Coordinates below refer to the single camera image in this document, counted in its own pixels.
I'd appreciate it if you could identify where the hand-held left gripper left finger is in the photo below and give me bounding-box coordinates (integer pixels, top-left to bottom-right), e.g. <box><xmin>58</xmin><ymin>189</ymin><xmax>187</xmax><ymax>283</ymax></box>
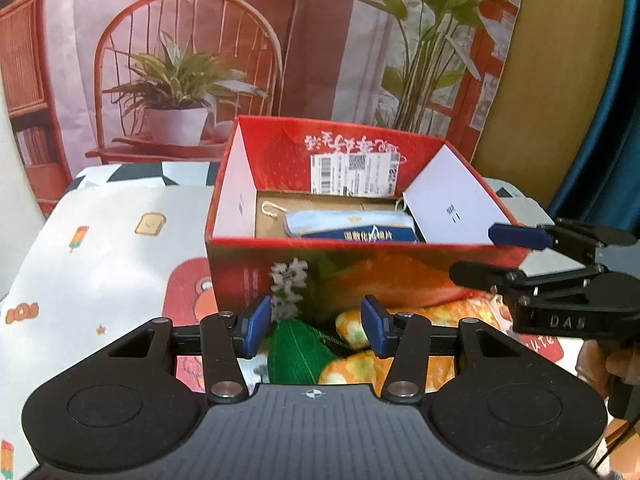
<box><xmin>100</xmin><ymin>294</ymin><xmax>273</xmax><ymax>406</ymax></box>

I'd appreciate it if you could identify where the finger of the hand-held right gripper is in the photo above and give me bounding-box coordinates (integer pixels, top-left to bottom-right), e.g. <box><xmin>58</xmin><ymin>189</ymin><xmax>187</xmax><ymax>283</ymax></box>
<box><xmin>488</xmin><ymin>217</ymin><xmax>637</xmax><ymax>264</ymax></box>
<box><xmin>449</xmin><ymin>260</ymin><xmax>609</xmax><ymax>306</ymax></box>

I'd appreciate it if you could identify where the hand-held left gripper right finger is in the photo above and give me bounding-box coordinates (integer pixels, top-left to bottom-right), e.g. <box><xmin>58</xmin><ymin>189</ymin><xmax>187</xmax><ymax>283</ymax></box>
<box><xmin>361</xmin><ymin>294</ymin><xmax>531</xmax><ymax>406</ymax></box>

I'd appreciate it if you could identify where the green fabric pouch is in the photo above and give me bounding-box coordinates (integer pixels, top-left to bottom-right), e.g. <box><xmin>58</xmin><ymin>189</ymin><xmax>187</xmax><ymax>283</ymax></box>
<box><xmin>267</xmin><ymin>320</ymin><xmax>342</xmax><ymax>387</ymax></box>

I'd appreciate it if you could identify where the red cardboard box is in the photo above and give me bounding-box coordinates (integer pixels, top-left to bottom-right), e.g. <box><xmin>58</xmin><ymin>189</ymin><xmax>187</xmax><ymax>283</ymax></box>
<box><xmin>204</xmin><ymin>115</ymin><xmax>532</xmax><ymax>328</ymax></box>

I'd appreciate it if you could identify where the person's right hand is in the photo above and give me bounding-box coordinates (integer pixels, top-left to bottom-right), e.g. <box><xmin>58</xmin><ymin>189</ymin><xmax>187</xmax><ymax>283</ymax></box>
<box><xmin>575</xmin><ymin>337</ymin><xmax>639</xmax><ymax>386</ymax></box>

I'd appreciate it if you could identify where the dark blue flat packet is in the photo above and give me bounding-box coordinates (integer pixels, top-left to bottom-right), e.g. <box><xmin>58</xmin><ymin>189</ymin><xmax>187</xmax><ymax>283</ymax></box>
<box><xmin>300</xmin><ymin>227</ymin><xmax>419</xmax><ymax>244</ymax></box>

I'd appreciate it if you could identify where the teal curtain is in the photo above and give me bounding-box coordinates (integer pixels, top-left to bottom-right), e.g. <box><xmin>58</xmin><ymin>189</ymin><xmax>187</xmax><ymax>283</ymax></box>
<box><xmin>547</xmin><ymin>0</ymin><xmax>640</xmax><ymax>241</ymax></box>

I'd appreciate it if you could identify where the cartoon printed white cloth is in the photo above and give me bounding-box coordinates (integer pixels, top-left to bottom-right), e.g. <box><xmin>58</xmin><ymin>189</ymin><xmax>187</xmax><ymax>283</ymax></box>
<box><xmin>0</xmin><ymin>182</ymin><xmax>608</xmax><ymax>480</ymax></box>

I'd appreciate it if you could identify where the light wooden panel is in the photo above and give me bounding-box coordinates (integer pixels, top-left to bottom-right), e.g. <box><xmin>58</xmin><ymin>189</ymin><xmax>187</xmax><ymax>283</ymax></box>
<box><xmin>472</xmin><ymin>0</ymin><xmax>632</xmax><ymax>196</ymax></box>

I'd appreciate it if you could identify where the printed wall backdrop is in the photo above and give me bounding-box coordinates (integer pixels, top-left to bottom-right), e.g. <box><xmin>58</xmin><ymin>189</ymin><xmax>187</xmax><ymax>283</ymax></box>
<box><xmin>0</xmin><ymin>0</ymin><xmax>528</xmax><ymax>221</ymax></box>

